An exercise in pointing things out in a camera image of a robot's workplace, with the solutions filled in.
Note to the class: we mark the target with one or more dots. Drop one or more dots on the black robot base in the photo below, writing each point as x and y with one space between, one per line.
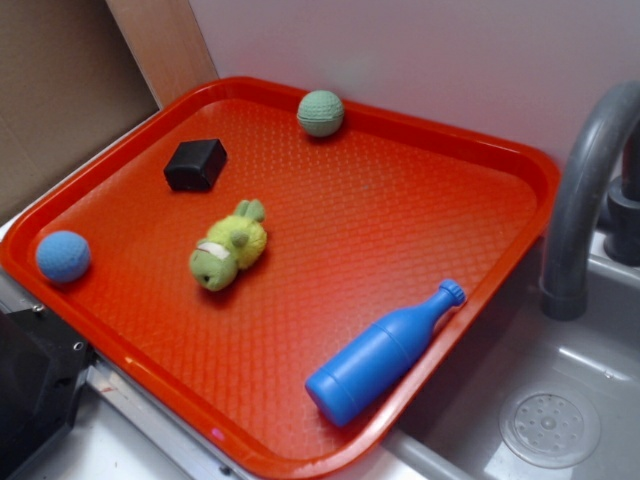
44 364

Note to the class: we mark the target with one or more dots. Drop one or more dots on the green foam ball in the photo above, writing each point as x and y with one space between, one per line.
320 113

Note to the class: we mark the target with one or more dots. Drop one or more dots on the blue foam ball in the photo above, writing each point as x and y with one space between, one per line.
63 256

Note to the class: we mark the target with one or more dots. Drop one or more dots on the red plastic tray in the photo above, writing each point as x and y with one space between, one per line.
365 221

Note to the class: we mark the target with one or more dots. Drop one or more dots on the green plush toy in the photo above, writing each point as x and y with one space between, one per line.
231 245

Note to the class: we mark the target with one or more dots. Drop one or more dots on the black rectangular block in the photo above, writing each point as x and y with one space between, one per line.
195 165

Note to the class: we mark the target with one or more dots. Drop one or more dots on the blue plastic bottle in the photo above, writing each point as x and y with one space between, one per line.
359 373

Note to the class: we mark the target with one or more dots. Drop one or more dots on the grey toy faucet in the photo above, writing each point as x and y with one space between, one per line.
606 147

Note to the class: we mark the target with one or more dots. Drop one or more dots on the grey toy sink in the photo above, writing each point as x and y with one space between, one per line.
523 396

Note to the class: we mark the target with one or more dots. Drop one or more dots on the brown cardboard panel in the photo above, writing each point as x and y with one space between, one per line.
76 75

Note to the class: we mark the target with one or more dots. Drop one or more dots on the dark grey faucet handle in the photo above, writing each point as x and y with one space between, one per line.
622 241

